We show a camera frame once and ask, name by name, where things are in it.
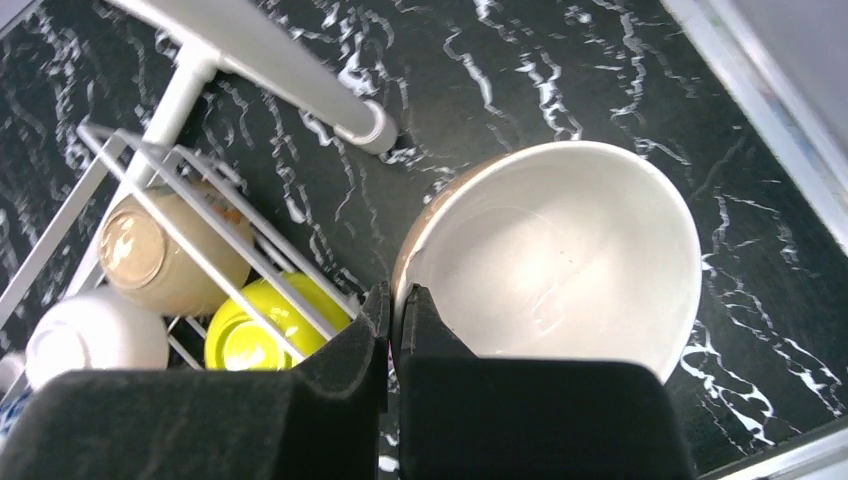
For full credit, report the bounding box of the aluminium table edge rail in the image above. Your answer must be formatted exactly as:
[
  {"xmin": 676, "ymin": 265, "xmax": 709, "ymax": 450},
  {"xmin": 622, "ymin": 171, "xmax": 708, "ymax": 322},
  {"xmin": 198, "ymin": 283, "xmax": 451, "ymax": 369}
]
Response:
[{"xmin": 664, "ymin": 1, "xmax": 847, "ymax": 479}]

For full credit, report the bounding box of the white bowl with tan outside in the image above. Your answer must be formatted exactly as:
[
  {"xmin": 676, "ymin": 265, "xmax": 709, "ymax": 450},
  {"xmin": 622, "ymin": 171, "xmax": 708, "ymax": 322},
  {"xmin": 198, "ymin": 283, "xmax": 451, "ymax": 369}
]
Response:
[{"xmin": 392, "ymin": 140, "xmax": 702, "ymax": 381}]

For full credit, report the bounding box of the white wire dish rack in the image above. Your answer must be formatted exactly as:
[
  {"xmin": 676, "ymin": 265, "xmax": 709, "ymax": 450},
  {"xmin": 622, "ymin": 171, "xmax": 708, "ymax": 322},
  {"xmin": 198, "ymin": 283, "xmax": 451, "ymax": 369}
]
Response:
[{"xmin": 1, "ymin": 125, "xmax": 359, "ymax": 390}]

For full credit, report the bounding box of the pale grey bowl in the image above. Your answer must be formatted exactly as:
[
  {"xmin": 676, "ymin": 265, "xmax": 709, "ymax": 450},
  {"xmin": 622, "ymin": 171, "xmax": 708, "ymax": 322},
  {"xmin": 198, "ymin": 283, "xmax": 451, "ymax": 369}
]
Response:
[{"xmin": 25, "ymin": 286, "xmax": 169, "ymax": 390}]

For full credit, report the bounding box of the beige bowl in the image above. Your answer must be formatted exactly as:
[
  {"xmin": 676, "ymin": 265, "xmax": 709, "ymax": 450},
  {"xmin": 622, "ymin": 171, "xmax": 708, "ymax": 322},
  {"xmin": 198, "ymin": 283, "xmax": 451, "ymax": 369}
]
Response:
[{"xmin": 98, "ymin": 183, "xmax": 251, "ymax": 316}]

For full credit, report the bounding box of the blue patterned bowl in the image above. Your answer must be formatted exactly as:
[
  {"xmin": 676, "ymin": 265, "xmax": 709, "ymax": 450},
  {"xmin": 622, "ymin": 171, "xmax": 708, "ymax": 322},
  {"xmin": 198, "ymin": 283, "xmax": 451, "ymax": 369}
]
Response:
[{"xmin": 0, "ymin": 389, "xmax": 33, "ymax": 450}]

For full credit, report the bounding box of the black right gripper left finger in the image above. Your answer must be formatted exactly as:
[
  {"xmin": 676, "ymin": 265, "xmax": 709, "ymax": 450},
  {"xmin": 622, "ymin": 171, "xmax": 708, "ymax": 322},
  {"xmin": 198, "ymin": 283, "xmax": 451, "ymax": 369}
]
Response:
[{"xmin": 1, "ymin": 282, "xmax": 391, "ymax": 479}]

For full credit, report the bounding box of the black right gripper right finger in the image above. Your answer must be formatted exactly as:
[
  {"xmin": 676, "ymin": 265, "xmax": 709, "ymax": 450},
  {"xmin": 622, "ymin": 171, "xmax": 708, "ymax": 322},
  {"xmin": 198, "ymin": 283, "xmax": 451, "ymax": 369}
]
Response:
[{"xmin": 396, "ymin": 286, "xmax": 695, "ymax": 479}]

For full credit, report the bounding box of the yellow-green bowl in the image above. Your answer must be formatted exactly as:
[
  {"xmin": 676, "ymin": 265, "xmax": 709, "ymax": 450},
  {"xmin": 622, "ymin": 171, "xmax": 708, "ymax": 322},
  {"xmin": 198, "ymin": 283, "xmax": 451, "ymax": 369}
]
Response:
[{"xmin": 204, "ymin": 272, "xmax": 351, "ymax": 371}]

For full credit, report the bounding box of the white PVC pipe frame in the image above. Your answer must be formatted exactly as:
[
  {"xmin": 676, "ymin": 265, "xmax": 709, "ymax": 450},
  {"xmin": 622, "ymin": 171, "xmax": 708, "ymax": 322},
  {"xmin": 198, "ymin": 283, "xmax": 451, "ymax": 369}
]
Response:
[{"xmin": 0, "ymin": 0, "xmax": 400, "ymax": 333}]

